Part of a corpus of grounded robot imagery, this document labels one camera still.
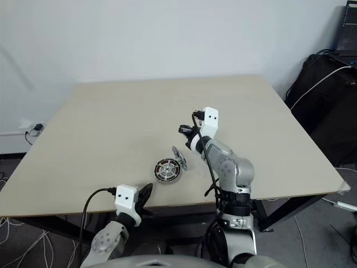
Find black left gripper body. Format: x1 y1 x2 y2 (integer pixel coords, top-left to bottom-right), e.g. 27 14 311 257
135 190 146 217

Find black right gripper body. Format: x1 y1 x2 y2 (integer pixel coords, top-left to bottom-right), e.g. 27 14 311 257
178 125 200 149

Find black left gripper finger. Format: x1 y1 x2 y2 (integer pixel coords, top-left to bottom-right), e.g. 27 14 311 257
138 183 154 209
141 207 157 219

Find silver motor cover plate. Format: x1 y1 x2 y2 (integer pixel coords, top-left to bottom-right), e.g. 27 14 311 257
170 145 189 171

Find black ring part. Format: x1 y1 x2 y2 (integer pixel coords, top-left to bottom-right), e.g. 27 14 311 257
154 159 181 184

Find silver robot torso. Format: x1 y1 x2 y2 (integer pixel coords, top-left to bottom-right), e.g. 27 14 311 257
107 252 286 268

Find large black bag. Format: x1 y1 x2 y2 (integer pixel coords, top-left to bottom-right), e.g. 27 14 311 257
284 49 357 169

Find white strip on floor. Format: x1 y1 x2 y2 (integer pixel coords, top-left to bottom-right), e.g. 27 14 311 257
324 197 357 212

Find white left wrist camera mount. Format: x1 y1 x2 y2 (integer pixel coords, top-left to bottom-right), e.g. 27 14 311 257
114 184 142 226

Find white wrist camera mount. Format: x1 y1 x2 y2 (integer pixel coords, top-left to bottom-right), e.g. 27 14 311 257
114 184 142 226
190 107 220 154

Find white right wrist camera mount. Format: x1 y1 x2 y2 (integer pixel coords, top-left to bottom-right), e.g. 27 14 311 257
190 107 220 154

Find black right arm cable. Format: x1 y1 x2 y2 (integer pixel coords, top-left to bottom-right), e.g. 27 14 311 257
191 111 224 198

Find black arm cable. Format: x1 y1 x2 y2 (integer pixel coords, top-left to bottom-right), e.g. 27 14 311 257
191 111 224 198
79 187 117 248

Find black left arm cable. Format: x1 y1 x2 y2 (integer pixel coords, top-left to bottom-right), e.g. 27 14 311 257
79 187 117 248

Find white floor cables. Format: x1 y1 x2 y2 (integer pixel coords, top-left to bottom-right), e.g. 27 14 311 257
0 173 82 268

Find white cable on bag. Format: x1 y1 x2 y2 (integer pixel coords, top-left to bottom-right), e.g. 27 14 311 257
289 65 353 111

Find white wall power strip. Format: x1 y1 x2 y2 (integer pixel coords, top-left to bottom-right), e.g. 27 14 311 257
18 119 46 132

